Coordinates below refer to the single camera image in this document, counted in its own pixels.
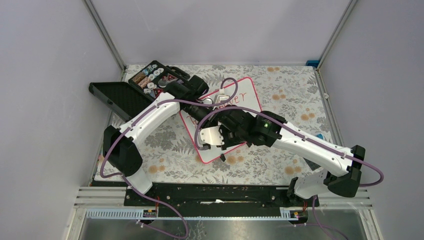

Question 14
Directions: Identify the pink framed whiteboard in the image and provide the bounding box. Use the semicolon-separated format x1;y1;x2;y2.
179;77;262;164

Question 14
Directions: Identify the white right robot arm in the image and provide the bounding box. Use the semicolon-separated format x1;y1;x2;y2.
214;106;362;206

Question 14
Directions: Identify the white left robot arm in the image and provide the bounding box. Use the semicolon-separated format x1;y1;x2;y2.
100;77;239;206

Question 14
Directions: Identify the black open parts case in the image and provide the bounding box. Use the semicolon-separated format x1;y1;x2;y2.
88;60;190;122

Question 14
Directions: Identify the dark grey lego baseplate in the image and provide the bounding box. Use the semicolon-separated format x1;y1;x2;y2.
304;158;321;171

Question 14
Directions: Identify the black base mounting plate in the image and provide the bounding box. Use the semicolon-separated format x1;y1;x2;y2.
124;182;320;218

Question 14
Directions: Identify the blue block in corner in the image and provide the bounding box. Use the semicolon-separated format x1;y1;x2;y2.
305;60;320;68

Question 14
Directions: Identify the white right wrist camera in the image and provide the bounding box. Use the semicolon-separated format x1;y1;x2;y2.
198;126;225;151

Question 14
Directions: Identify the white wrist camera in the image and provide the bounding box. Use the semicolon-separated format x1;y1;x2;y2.
214;93;231;108
198;126;225;151

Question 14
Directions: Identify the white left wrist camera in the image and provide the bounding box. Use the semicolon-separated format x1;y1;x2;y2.
214;93;231;108

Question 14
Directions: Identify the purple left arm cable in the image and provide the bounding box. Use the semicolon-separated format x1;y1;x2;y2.
99;77;239;240

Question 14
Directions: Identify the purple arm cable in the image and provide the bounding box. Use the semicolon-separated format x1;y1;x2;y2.
99;77;239;240
193;105;385;240

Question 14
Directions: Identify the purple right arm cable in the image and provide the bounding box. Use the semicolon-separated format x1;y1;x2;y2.
193;105;385;240

